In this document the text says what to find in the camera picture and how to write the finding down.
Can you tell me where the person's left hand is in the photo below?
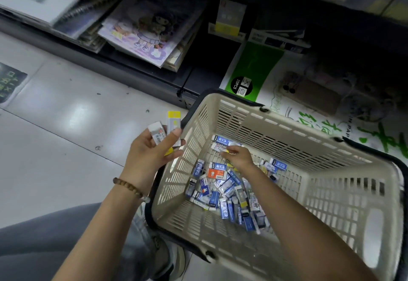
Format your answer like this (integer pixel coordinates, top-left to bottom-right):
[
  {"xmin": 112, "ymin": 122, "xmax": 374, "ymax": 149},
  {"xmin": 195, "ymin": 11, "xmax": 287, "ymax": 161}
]
[{"xmin": 122, "ymin": 124, "xmax": 186, "ymax": 195}]

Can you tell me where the person's right hand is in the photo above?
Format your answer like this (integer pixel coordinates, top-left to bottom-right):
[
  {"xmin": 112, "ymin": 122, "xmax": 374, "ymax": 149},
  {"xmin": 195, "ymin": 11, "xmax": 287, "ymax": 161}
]
[{"xmin": 220, "ymin": 145, "xmax": 255, "ymax": 176}]

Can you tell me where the pile of mixed packaged erasers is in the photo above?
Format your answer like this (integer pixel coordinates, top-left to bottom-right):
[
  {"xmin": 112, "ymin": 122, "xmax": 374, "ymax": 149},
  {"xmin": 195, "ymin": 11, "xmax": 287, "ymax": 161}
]
[{"xmin": 184, "ymin": 134, "xmax": 288, "ymax": 235}]

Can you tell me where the beige plastic shopping basket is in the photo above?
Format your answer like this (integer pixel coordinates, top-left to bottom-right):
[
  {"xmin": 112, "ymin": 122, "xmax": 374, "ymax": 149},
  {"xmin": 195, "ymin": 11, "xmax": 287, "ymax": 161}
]
[{"xmin": 145, "ymin": 88, "xmax": 408, "ymax": 281}]

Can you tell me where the person's right forearm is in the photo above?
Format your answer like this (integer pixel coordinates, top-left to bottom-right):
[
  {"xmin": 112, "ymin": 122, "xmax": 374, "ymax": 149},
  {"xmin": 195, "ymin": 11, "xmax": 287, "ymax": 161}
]
[{"xmin": 245, "ymin": 166, "xmax": 380, "ymax": 281}]

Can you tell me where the person's left forearm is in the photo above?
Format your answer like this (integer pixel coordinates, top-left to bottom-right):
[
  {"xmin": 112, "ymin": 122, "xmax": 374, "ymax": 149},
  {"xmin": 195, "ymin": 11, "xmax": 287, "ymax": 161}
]
[{"xmin": 52, "ymin": 180, "xmax": 144, "ymax": 281}]

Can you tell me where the person's left shoe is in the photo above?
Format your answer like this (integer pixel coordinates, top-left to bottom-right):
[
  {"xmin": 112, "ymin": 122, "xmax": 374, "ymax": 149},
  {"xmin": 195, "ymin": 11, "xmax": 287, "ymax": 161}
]
[{"xmin": 150, "ymin": 233, "xmax": 187, "ymax": 281}]

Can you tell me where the dark metal shelf unit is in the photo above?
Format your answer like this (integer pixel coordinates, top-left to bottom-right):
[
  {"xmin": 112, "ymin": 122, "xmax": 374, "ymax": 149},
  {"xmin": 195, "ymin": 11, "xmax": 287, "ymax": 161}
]
[{"xmin": 0, "ymin": 0, "xmax": 408, "ymax": 109}]

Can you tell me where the green and white paper pack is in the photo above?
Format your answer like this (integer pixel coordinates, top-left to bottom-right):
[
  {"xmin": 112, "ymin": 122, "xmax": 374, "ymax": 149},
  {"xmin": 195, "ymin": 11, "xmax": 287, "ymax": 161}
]
[{"xmin": 219, "ymin": 41, "xmax": 408, "ymax": 167}]

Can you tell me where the purple cartoon cover book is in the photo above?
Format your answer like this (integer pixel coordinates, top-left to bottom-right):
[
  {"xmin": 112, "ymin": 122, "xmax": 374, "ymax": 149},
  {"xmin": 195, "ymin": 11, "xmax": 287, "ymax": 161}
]
[{"xmin": 97, "ymin": 0, "xmax": 208, "ymax": 73}]

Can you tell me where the green lettered floor sign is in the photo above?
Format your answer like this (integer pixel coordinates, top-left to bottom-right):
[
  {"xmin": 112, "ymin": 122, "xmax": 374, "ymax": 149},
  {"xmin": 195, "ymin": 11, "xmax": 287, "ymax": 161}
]
[{"xmin": 0, "ymin": 62, "xmax": 28, "ymax": 105}]

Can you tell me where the spiral sketch pad stack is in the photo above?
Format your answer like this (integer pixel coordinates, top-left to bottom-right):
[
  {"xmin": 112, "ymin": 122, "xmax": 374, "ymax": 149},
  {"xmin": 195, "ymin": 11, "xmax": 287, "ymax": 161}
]
[{"xmin": 0, "ymin": 0, "xmax": 144, "ymax": 54}]

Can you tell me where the wooden bead bracelet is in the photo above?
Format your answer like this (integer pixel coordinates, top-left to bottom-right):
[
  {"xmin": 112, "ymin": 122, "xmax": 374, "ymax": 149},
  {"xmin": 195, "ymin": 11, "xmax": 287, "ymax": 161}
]
[{"xmin": 112, "ymin": 177, "xmax": 150, "ymax": 203}]

